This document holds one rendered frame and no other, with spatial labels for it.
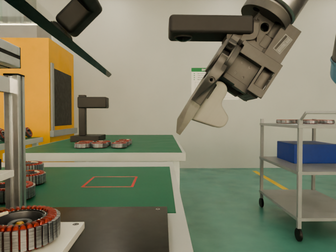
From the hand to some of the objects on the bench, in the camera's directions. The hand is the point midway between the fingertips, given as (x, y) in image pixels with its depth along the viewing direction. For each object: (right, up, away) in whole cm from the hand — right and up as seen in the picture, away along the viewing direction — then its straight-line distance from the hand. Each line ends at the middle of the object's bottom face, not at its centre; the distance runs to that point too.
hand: (178, 123), depth 42 cm
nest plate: (-23, -18, +1) cm, 30 cm away
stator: (-23, -17, +1) cm, 29 cm away
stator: (-42, -19, +35) cm, 58 cm away
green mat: (-47, -19, +53) cm, 74 cm away
